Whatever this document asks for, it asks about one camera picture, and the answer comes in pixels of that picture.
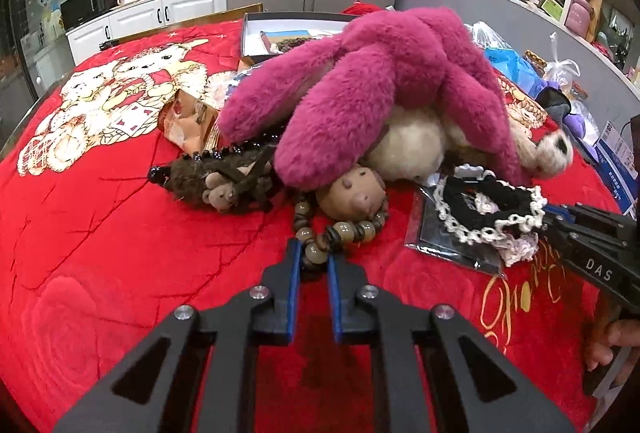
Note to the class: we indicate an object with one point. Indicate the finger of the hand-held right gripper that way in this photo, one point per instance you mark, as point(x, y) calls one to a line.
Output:
point(557, 235)
point(575, 215)

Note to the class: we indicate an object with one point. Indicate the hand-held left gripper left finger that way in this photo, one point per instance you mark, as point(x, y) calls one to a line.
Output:
point(295, 273)

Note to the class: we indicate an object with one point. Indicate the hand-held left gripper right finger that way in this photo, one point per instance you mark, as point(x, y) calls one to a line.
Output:
point(334, 293)

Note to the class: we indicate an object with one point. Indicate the black lace headband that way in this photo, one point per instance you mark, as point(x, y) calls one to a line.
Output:
point(500, 208)

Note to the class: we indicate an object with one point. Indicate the pink plush bear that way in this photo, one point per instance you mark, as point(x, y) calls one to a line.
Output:
point(390, 63)

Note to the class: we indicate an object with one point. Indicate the person's right hand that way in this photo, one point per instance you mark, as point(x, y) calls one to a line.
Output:
point(612, 343)

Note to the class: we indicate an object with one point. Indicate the pink lace scrunchie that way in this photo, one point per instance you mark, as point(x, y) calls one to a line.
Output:
point(517, 248)

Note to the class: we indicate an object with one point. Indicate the blue white box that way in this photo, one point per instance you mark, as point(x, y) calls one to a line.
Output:
point(617, 163)

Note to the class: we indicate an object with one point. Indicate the purple plush toy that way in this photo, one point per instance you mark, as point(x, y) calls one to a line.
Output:
point(575, 123)

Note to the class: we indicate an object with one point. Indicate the tan hedgehog plush head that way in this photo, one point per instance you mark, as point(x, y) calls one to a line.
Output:
point(350, 195)

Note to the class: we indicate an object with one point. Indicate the dark plastic packet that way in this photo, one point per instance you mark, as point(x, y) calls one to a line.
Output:
point(440, 243)

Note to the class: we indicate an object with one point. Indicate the brown hedgehog plush toy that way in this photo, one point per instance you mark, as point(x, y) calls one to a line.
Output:
point(190, 178)

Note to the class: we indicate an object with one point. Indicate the clear plastic bag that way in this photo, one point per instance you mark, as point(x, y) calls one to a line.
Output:
point(560, 68)

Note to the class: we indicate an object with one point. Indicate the cream plush toy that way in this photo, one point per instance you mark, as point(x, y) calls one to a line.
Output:
point(405, 148)

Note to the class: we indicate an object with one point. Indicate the blue plastic bag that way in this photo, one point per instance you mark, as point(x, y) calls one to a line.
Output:
point(510, 65)

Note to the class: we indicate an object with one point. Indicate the red printed blanket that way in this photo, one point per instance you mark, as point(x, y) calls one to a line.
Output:
point(125, 238)

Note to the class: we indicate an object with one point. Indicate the brown snack packet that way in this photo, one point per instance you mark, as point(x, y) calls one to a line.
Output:
point(185, 123)

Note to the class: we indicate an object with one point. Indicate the open cardboard box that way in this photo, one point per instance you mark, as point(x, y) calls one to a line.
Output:
point(300, 20)

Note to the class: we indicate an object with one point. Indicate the white kitchen cabinet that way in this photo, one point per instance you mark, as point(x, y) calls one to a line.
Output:
point(190, 5)

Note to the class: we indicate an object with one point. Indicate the black microwave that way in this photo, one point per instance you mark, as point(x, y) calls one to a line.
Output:
point(85, 8)

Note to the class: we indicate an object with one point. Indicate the glass sliding door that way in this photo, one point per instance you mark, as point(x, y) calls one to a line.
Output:
point(30, 13)

